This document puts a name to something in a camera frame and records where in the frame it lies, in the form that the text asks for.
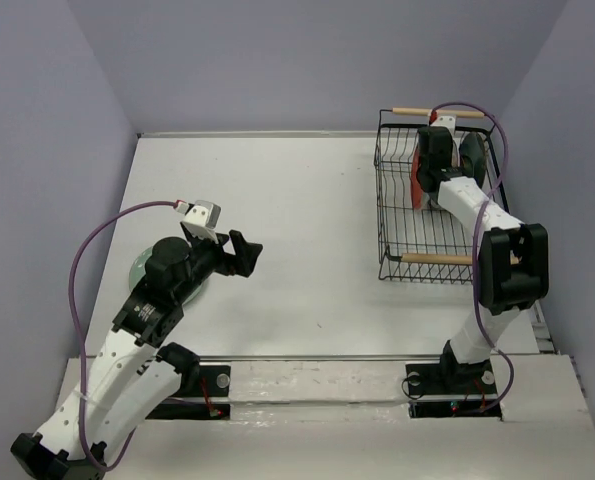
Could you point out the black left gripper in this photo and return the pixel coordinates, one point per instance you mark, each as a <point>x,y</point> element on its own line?
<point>243,262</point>

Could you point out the dark teal blossom plate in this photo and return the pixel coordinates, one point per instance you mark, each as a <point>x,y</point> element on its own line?
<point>472,155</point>

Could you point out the red teal floral plate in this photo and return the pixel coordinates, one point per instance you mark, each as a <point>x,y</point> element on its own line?
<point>418,196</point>

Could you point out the light green flower plate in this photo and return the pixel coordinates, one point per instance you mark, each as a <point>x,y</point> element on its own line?
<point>137,273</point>

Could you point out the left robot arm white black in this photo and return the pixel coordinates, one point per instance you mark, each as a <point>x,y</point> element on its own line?
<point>136,368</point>

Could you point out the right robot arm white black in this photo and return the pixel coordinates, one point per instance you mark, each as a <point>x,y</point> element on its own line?
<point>509,258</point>

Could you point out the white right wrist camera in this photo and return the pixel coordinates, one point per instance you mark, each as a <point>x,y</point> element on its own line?
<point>444,120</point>

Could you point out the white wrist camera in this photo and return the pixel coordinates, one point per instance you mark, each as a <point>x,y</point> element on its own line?
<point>200,219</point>
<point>444,120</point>

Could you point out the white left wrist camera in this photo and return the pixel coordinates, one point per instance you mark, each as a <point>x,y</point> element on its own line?
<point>200,219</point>

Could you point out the black wire dish rack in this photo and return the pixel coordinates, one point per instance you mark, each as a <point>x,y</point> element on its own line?
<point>428,245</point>

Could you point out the metal table rail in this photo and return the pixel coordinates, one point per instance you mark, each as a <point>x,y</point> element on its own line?
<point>389,357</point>

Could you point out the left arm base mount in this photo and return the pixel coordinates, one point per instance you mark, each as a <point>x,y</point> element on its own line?
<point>206,399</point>

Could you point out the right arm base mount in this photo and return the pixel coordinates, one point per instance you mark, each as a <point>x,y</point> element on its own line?
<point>432,395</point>

